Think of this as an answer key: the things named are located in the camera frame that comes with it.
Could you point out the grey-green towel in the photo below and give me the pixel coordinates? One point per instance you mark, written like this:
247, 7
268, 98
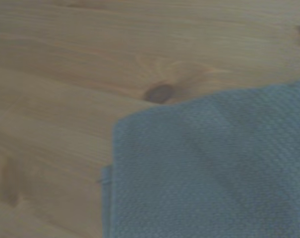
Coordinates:
209, 168

